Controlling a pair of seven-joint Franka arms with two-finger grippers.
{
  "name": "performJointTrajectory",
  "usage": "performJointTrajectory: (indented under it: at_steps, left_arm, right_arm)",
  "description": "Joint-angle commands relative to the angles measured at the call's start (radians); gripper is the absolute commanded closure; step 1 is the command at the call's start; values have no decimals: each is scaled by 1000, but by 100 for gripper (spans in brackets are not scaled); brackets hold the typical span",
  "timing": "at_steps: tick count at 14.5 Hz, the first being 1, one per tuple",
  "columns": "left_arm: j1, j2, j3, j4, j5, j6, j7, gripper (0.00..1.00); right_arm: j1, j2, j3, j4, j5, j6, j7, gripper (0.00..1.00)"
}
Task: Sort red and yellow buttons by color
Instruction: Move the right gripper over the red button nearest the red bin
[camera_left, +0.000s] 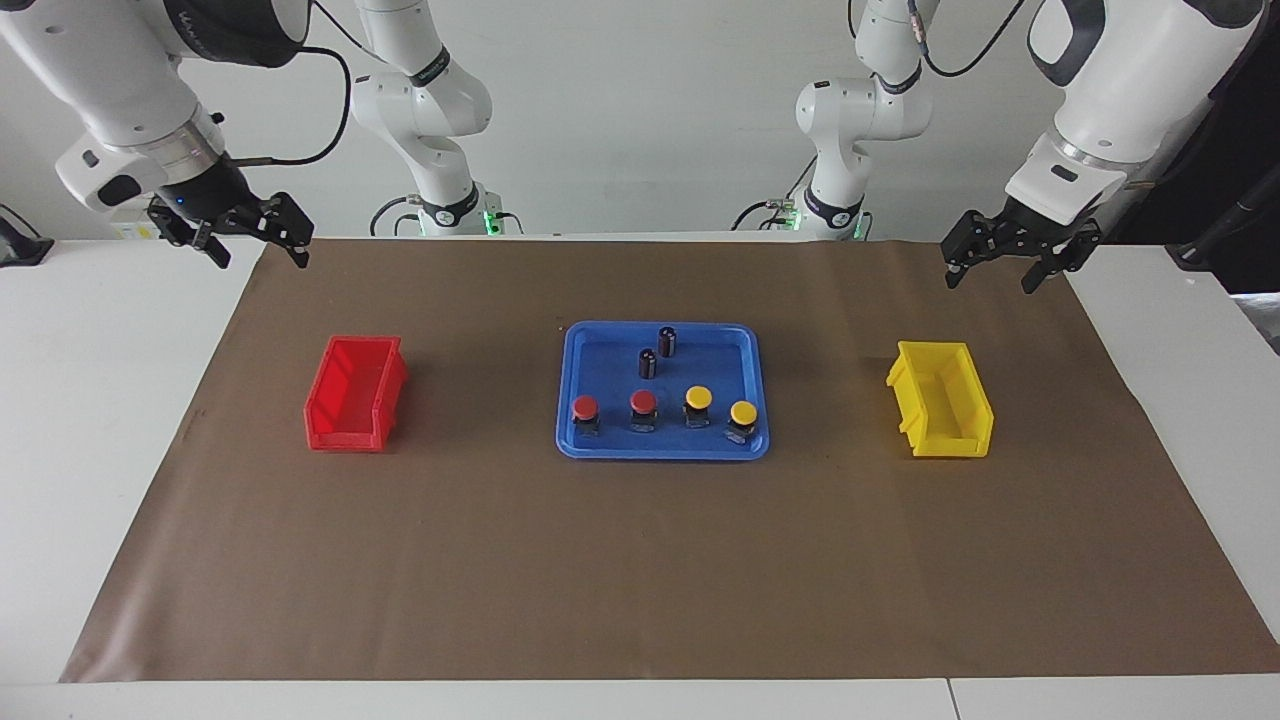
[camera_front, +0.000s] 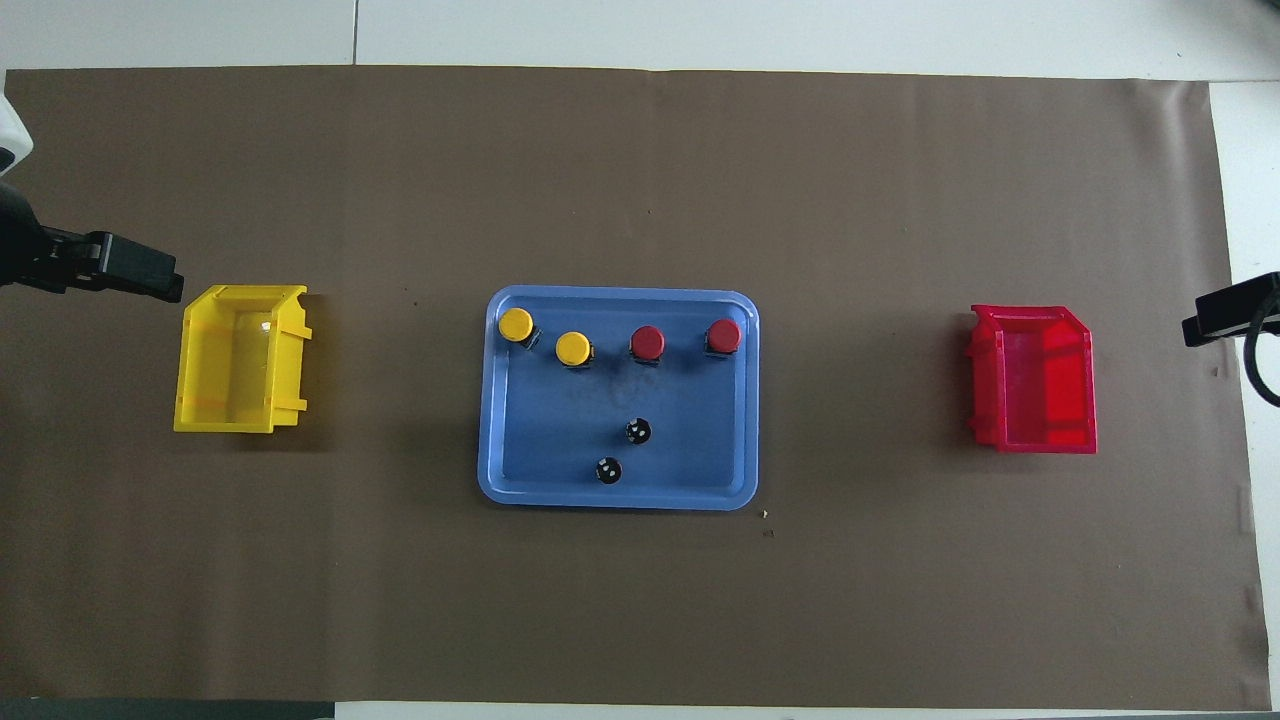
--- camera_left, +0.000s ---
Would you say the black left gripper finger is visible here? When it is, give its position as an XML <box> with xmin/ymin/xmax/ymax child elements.
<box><xmin>1020</xmin><ymin>220</ymin><xmax>1103</xmax><ymax>295</ymax></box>
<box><xmin>940</xmin><ymin>210</ymin><xmax>1003</xmax><ymax>291</ymax></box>

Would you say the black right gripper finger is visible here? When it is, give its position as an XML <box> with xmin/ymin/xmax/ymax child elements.
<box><xmin>232</xmin><ymin>192</ymin><xmax>315</xmax><ymax>269</ymax></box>
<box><xmin>150</xmin><ymin>203</ymin><xmax>233</xmax><ymax>270</ymax></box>

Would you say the yellow plastic bin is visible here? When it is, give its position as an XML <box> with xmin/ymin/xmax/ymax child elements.
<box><xmin>885</xmin><ymin>340</ymin><xmax>996</xmax><ymax>459</ymax></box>

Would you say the red plastic bin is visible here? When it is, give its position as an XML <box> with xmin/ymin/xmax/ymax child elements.
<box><xmin>303</xmin><ymin>335</ymin><xmax>409</xmax><ymax>453</ymax></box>

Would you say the black tripod stand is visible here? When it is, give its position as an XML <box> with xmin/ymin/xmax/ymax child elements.
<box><xmin>1168</xmin><ymin>170</ymin><xmax>1280</xmax><ymax>271</ymax></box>

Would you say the black device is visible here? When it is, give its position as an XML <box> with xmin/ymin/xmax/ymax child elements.
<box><xmin>0</xmin><ymin>205</ymin><xmax>56</xmax><ymax>269</ymax></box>

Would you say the blue plastic tray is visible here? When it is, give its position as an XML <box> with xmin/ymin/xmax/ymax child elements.
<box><xmin>555</xmin><ymin>320</ymin><xmax>771</xmax><ymax>461</ymax></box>

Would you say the brown paper mat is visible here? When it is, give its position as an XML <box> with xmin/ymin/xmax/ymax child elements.
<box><xmin>60</xmin><ymin>238</ymin><xmax>1280</xmax><ymax>684</ymax></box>

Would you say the black base cable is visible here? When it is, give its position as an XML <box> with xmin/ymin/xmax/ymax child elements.
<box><xmin>731</xmin><ymin>155</ymin><xmax>817</xmax><ymax>232</ymax></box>
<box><xmin>370</xmin><ymin>195</ymin><xmax>421</xmax><ymax>238</ymax></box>

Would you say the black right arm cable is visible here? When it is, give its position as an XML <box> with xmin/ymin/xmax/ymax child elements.
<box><xmin>218</xmin><ymin>0</ymin><xmax>391</xmax><ymax>167</ymax></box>

